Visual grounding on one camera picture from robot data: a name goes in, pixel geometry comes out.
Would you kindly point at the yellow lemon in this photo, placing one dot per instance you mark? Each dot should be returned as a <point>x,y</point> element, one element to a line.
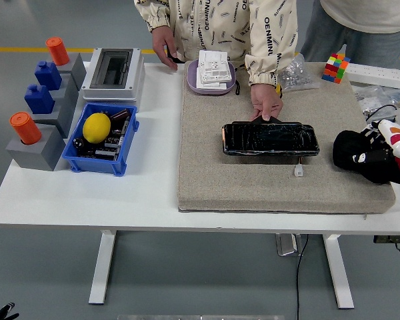
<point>96,128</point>

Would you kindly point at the purple tray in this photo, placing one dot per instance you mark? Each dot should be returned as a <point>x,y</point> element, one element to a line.
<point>193,83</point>

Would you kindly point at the white power strip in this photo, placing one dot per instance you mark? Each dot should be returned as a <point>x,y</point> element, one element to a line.
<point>376,73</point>

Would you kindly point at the dark green socket strip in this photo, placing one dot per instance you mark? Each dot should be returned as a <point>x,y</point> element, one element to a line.
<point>391,239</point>

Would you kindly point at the yellow tape measure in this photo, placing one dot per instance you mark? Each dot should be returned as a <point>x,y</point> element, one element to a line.
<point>278,90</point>

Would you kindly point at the person's left hand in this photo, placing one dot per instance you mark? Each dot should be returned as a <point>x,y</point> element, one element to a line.
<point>266,100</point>

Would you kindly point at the black glossy panel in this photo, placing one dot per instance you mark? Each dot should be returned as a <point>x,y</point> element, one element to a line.
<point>270,138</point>

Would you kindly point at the grey-brown mat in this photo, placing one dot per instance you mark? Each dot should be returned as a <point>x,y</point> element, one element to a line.
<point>236,186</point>

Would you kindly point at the orange cylinder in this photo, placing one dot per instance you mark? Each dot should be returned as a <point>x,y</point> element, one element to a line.
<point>26,130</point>
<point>58,51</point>

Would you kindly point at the person's right hand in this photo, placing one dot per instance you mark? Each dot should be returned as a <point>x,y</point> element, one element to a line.
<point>163,43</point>

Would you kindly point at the clear bag of metal nuts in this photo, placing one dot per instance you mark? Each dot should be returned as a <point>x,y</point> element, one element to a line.
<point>296,76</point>

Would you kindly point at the clear bags of washers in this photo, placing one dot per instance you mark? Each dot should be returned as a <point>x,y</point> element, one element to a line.
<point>373,96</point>

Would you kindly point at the white switch plate stack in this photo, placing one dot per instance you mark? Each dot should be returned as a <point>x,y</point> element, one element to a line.
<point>213,70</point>

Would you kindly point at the grey holder block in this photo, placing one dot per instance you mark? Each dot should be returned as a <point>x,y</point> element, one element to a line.
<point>36,156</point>
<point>71,88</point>
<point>78,71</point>
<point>65,113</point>

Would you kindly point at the white table leg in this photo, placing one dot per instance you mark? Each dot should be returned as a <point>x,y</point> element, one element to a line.
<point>340,273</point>
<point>101,266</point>

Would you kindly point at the person in jeans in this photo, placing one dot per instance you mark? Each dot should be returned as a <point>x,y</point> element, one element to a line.
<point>360,20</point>

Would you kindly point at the grey electrical distribution box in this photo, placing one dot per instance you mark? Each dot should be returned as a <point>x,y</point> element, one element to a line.
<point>133,76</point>

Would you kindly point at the colourful puzzle cube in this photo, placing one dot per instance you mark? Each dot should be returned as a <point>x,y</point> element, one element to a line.
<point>335,68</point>

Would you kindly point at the black rag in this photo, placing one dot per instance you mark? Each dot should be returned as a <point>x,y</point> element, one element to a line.
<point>346,146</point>

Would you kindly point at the dark circuit board pile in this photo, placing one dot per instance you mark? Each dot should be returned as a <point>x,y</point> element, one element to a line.
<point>115,141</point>

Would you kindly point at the black round capacitor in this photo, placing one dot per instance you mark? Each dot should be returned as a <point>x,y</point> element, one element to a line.
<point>78,142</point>

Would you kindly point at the black white robot left hand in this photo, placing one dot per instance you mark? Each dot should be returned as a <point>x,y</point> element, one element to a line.
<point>3,313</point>

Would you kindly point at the blue block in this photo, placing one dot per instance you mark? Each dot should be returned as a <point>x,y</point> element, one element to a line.
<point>40,100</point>
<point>48,76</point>

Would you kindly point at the blue plastic bin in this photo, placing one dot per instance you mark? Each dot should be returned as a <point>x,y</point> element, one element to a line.
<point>96,165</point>

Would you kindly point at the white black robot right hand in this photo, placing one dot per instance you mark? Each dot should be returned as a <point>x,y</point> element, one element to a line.
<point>398,136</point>

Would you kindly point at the silver metal bracket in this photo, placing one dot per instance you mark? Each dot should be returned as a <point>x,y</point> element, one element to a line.
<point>286,245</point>

